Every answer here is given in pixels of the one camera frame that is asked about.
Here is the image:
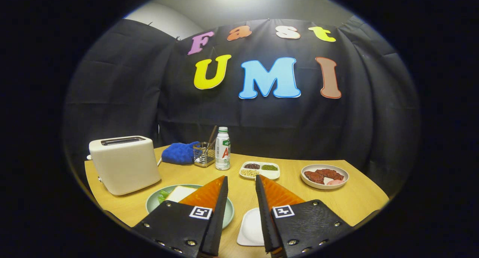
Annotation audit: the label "white divided dish with beans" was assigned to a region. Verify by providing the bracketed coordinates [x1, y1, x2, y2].
[239, 161, 280, 181]

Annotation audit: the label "white plastic bottle green label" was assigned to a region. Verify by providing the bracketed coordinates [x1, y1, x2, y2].
[215, 126, 231, 171]

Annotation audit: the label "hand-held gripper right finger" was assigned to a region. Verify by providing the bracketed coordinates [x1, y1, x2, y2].
[255, 174, 354, 258]

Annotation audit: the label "bread slice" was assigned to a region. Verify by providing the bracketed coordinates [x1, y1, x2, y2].
[165, 185, 199, 203]

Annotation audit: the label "metal wire utensil holder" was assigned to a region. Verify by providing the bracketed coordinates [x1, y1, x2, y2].
[193, 141, 216, 168]

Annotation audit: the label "blue cloth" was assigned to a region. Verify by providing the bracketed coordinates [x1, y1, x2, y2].
[161, 141, 201, 165]

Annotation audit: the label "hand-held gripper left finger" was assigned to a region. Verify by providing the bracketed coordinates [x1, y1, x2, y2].
[131, 175, 229, 258]

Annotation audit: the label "black backdrop cloth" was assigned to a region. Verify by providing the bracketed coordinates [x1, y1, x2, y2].
[64, 17, 419, 199]

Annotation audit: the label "white round meat plate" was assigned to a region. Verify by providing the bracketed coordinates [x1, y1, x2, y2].
[301, 164, 350, 190]

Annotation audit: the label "light green round plate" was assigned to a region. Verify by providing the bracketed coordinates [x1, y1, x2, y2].
[146, 184, 235, 230]

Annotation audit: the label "cream white toaster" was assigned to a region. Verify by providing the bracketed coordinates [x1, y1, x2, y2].
[87, 135, 162, 196]

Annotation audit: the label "red meat piece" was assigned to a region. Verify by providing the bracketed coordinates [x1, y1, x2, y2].
[304, 171, 325, 185]
[316, 169, 344, 181]

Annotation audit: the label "white rounded square plate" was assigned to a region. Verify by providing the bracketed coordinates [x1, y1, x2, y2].
[237, 208, 267, 246]

